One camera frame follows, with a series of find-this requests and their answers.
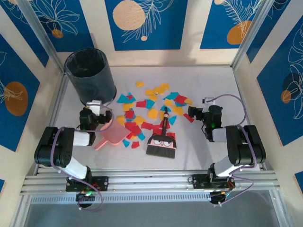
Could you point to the pink plastic dustpan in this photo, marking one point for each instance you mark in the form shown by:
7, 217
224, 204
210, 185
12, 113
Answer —
113, 134

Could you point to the black cartoon face brush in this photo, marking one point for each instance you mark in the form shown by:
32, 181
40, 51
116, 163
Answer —
162, 144

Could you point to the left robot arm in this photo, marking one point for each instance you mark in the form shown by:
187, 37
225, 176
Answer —
59, 151

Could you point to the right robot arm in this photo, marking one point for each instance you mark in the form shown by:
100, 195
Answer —
246, 146

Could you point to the yellow paper scrap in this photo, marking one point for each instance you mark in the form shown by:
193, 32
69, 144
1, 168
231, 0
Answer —
120, 120
157, 90
139, 84
164, 86
131, 136
168, 102
177, 110
139, 120
188, 101
153, 97
162, 114
127, 107
151, 91
153, 114

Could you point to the blue paper scrap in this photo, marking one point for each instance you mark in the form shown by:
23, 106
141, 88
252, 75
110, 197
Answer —
141, 136
122, 98
126, 142
150, 103
179, 104
132, 117
172, 95
172, 119

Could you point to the black round trash bin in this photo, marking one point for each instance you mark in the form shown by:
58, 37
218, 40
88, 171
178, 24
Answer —
94, 80

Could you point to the black left controller board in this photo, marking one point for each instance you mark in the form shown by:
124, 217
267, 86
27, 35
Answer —
85, 196

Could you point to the black controller board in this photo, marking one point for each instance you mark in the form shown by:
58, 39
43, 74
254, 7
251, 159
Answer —
217, 197
85, 196

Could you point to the black right controller board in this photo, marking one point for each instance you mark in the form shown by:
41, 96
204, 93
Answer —
217, 197

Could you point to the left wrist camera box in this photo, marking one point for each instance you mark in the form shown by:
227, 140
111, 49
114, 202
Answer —
94, 107

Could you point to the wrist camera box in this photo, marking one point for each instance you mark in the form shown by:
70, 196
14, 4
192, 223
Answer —
208, 99
94, 107

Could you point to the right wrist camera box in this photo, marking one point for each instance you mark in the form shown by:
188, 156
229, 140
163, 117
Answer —
208, 99

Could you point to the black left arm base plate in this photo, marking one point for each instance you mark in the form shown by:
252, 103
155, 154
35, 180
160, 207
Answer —
104, 183

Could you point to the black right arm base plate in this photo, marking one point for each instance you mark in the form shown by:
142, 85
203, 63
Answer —
197, 182

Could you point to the aluminium mounting rail frame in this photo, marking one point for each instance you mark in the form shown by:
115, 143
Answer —
146, 183

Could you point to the aluminium frame post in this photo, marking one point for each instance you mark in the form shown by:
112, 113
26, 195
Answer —
43, 35
251, 35

